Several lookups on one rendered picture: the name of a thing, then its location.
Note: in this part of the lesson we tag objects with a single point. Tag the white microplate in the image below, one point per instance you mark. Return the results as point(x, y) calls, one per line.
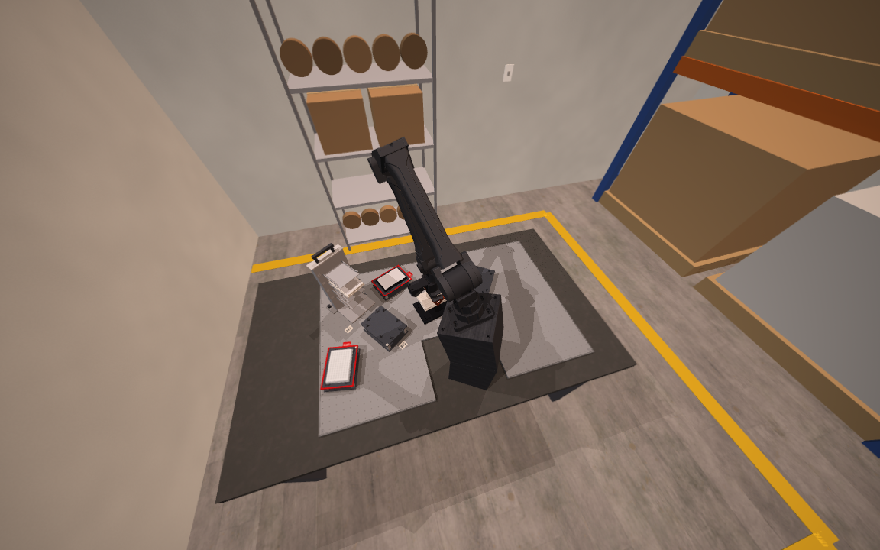
point(339, 366)

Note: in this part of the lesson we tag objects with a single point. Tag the grey shelf rack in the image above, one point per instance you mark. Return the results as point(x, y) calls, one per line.
point(338, 271)

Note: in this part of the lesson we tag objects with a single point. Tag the dark grey flat nest with red border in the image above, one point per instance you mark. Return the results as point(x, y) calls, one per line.
point(351, 385)

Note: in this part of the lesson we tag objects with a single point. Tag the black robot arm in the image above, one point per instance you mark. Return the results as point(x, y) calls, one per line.
point(434, 249)

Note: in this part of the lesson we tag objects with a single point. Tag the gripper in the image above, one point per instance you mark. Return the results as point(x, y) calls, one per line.
point(434, 296)

